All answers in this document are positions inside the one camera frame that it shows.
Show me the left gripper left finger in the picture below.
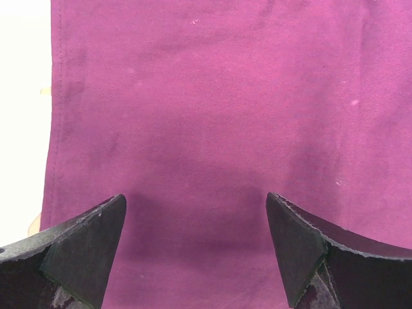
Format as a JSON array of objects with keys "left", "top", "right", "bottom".
[{"left": 1, "top": 194, "right": 126, "bottom": 308}]

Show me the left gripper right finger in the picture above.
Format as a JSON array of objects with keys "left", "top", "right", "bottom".
[{"left": 266, "top": 193, "right": 411, "bottom": 309}]

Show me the purple surgical kit cloth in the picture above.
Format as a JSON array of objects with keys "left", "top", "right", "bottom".
[{"left": 41, "top": 1, "right": 411, "bottom": 308}]

